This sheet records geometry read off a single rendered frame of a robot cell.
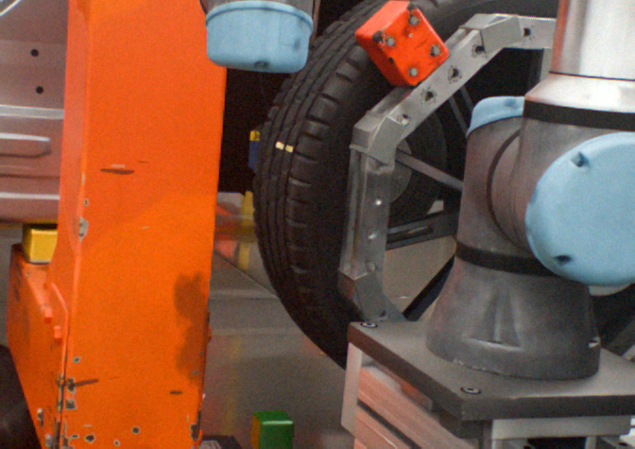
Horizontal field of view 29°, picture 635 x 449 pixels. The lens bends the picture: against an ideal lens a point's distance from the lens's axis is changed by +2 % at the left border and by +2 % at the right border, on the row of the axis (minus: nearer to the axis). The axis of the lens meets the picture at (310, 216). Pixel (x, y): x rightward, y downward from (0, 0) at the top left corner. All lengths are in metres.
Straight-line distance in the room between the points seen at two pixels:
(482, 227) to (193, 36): 0.49
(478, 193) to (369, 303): 0.58
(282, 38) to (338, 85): 0.78
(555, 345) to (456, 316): 0.09
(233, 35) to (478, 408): 0.35
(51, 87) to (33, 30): 0.09
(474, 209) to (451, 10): 0.66
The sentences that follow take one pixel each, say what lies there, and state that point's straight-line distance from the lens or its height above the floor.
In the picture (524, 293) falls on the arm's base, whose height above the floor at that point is 0.89.
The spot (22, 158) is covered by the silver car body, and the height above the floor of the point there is 0.84.
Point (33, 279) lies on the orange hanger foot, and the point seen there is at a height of 0.68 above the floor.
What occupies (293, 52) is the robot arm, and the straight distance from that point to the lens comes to 0.88.
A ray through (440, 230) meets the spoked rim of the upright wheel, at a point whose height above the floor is 0.82.
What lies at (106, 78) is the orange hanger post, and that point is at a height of 1.01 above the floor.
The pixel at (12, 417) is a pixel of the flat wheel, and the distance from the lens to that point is 1.82.
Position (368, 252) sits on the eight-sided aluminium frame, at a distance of 1.60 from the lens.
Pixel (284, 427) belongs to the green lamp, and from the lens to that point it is 1.37.
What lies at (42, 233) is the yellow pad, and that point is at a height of 0.73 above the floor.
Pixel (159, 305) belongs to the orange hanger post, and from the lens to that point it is 1.45.
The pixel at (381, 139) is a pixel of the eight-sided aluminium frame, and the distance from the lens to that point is 1.57.
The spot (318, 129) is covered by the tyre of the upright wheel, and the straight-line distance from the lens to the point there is 1.64.
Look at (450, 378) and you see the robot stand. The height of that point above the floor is 0.82.
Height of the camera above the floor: 1.11
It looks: 10 degrees down
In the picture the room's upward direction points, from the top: 5 degrees clockwise
